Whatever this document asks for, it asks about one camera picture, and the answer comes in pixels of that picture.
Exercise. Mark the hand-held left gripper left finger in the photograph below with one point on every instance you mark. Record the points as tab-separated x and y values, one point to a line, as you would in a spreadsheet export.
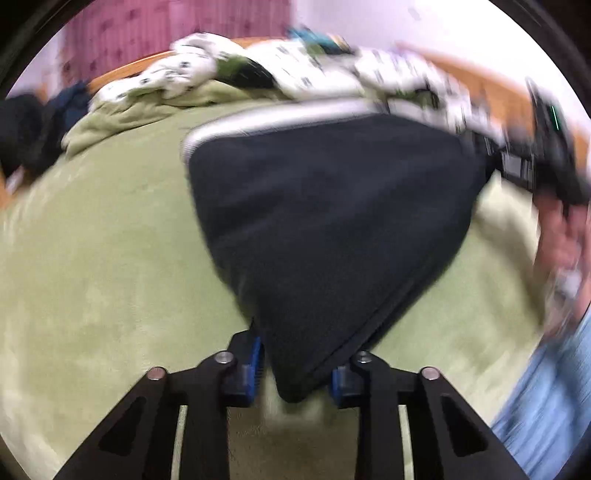
251	374

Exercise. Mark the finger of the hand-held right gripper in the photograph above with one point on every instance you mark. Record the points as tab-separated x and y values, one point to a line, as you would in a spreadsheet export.
512	164

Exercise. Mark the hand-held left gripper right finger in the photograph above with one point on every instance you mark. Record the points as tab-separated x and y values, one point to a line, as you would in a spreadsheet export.
340	387

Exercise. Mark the black pants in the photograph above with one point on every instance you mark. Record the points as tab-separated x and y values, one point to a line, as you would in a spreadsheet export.
332	230

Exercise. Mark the person's right forearm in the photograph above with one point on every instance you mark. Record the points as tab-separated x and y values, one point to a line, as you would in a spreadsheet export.
549	406

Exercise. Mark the person's right hand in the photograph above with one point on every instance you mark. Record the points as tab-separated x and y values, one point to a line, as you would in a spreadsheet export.
556	258

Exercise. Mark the green fleece bed sheet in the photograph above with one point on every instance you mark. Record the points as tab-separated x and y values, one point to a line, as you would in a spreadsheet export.
115	277

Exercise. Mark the teal patterned pillow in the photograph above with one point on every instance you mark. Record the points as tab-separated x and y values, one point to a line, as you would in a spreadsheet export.
318	39

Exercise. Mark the white floral duvet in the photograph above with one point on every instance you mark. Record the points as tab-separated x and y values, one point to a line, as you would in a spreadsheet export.
286	69

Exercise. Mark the crumpled green blanket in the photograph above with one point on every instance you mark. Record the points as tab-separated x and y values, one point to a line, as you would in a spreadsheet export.
138	115

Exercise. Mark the navy garment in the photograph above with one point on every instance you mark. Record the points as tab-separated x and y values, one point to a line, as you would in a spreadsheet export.
69	108

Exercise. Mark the black jacket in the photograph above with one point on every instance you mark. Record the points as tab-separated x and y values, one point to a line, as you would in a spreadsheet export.
21	134

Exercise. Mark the red patterned curtain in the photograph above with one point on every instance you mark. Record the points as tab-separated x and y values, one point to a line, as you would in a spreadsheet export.
175	27

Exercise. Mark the wooden bed frame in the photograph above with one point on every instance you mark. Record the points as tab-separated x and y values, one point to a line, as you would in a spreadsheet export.
485	87

